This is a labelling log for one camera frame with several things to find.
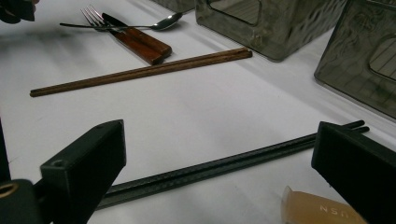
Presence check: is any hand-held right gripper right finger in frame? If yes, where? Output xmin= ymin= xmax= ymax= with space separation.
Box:
xmin=311 ymin=120 xmax=396 ymax=224

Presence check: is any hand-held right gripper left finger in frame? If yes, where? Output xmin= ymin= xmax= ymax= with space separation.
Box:
xmin=40 ymin=119 xmax=127 ymax=224

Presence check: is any small beige wooden spoon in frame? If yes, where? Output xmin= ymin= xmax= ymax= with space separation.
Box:
xmin=280 ymin=185 xmax=370 ymax=224

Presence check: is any brown wooden chopstick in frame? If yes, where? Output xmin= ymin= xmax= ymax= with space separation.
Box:
xmin=30 ymin=47 xmax=250 ymax=96
xmin=30 ymin=50 xmax=253 ymax=98

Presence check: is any fork with wooden handle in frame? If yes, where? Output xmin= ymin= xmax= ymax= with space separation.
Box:
xmin=80 ymin=5 xmax=165 ymax=66

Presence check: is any black chopstick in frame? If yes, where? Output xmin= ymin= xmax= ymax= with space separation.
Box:
xmin=96 ymin=125 xmax=371 ymax=210
xmin=104 ymin=119 xmax=366 ymax=200

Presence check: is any knife with wooden handle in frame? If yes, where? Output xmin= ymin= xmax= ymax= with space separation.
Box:
xmin=102 ymin=12 xmax=173 ymax=60

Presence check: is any smoky transparent plastic basket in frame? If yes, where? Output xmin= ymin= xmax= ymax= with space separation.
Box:
xmin=195 ymin=0 xmax=348 ymax=63
xmin=150 ymin=0 xmax=196 ymax=14
xmin=314 ymin=0 xmax=396 ymax=120

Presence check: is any metal spoon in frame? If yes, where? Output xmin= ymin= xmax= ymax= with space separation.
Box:
xmin=59 ymin=12 xmax=184 ymax=32

